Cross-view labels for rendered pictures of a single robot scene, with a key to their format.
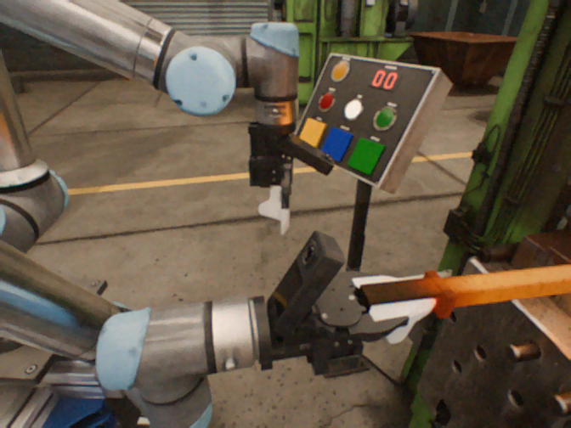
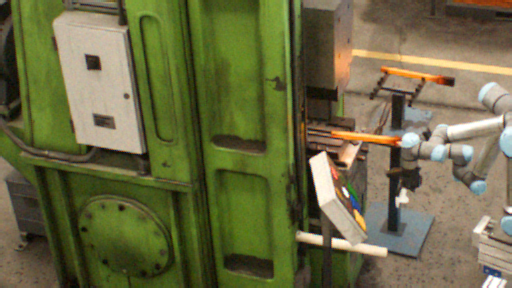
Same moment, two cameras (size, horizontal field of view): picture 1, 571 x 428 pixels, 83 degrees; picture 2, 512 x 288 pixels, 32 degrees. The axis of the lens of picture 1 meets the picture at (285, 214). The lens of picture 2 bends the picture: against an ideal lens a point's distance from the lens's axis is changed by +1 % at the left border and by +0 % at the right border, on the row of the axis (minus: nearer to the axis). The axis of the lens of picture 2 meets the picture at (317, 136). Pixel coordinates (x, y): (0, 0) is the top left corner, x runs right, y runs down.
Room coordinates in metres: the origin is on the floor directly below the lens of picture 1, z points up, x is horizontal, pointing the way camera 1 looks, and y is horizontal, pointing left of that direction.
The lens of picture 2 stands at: (3.52, 1.20, 3.43)
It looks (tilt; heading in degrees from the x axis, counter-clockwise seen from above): 34 degrees down; 209
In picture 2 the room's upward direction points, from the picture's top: 1 degrees counter-clockwise
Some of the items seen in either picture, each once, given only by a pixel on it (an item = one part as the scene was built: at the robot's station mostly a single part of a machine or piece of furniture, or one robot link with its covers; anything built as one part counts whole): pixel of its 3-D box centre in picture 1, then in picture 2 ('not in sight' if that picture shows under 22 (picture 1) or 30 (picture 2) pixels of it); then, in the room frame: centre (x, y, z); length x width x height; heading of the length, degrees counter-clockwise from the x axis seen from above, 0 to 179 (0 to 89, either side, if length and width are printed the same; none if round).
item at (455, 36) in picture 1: (456, 60); not in sight; (6.94, -3.35, 0.43); 1.89 x 1.20 x 0.85; 12
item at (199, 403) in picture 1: (169, 387); (461, 171); (0.22, 0.14, 0.91); 0.11 x 0.08 x 0.11; 53
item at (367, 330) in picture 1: (367, 319); not in sight; (0.23, -0.09, 1.02); 0.09 x 0.05 x 0.02; 98
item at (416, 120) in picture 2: not in sight; (397, 126); (-0.22, -0.38, 0.75); 0.40 x 0.30 x 0.02; 7
